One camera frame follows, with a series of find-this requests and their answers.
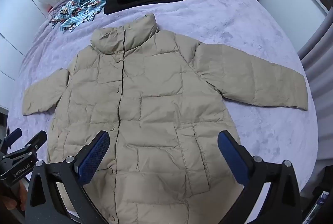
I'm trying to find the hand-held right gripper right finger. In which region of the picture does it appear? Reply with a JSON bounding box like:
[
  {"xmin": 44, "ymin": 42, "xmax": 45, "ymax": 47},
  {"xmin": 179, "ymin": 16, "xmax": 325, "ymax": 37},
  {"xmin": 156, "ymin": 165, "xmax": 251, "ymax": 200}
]
[{"xmin": 218, "ymin": 130, "xmax": 303, "ymax": 224}]

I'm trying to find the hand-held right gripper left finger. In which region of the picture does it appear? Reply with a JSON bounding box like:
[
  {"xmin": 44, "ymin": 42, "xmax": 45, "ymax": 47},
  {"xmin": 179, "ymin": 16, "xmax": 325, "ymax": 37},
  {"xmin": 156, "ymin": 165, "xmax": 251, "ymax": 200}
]
[{"xmin": 25, "ymin": 131, "xmax": 110, "ymax": 224}]

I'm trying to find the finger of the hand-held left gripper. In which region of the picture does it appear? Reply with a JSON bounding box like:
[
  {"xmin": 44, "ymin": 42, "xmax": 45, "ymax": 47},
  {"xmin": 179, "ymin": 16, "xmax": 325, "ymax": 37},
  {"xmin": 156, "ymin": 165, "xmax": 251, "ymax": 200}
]
[
  {"xmin": 4, "ymin": 128, "xmax": 23, "ymax": 148},
  {"xmin": 18, "ymin": 131, "xmax": 47, "ymax": 155}
]

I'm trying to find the beige puffer jacket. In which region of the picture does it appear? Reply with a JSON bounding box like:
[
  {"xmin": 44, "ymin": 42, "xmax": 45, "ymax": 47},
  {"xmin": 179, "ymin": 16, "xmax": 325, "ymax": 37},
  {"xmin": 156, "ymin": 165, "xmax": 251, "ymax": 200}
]
[{"xmin": 22, "ymin": 13, "xmax": 309, "ymax": 224}]

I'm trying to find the person's left hand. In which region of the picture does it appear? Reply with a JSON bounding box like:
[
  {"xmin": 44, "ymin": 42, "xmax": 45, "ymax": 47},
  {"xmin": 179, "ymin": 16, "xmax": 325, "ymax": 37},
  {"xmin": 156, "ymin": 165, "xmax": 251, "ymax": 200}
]
[{"xmin": 0, "ymin": 182, "xmax": 28, "ymax": 214}]

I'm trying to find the dark printed object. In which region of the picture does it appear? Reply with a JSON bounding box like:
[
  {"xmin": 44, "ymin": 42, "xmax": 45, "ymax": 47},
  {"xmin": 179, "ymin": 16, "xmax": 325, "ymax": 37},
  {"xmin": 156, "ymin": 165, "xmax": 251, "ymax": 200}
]
[{"xmin": 308, "ymin": 178, "xmax": 333, "ymax": 224}]

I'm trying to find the white wardrobe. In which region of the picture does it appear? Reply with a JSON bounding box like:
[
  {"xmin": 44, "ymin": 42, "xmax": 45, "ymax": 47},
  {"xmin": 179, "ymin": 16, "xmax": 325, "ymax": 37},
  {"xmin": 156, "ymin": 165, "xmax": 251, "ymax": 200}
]
[{"xmin": 0, "ymin": 0, "xmax": 51, "ymax": 112}]

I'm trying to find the purple plush blanket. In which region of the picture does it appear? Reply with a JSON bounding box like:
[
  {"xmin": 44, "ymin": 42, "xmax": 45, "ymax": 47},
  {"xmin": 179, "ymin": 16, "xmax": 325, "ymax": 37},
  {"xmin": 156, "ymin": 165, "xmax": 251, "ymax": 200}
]
[{"xmin": 7, "ymin": 0, "xmax": 320, "ymax": 224}]

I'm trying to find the blue monkey print garment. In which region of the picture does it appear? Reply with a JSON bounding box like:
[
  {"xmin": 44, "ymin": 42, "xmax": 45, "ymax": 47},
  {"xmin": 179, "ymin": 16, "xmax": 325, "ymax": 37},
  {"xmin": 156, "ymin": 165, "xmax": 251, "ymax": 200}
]
[{"xmin": 50, "ymin": 0, "xmax": 115, "ymax": 32}]

